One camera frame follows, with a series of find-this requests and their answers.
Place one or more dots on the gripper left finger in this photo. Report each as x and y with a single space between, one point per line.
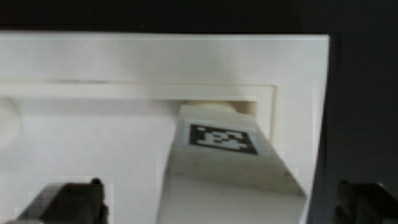
68 204

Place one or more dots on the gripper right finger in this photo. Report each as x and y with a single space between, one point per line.
367 204

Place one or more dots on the white leg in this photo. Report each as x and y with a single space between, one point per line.
228 183

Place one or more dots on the white square tabletop part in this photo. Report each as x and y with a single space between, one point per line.
93 88

